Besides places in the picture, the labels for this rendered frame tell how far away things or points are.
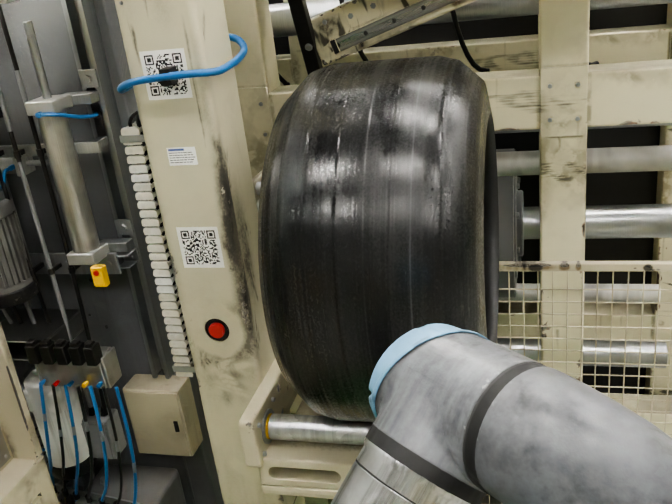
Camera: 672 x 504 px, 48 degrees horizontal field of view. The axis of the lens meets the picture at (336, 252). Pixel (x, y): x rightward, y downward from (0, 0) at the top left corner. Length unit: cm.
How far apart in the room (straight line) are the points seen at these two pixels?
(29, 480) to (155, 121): 65
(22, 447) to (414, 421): 93
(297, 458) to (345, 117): 60
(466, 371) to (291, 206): 45
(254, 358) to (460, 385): 77
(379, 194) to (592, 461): 51
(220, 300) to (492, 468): 80
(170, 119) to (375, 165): 38
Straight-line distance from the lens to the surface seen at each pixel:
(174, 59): 120
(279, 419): 133
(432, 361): 66
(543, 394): 60
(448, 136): 102
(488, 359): 64
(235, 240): 126
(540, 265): 163
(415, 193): 97
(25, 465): 145
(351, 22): 151
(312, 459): 133
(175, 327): 140
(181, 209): 127
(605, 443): 60
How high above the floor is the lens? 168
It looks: 23 degrees down
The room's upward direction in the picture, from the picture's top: 7 degrees counter-clockwise
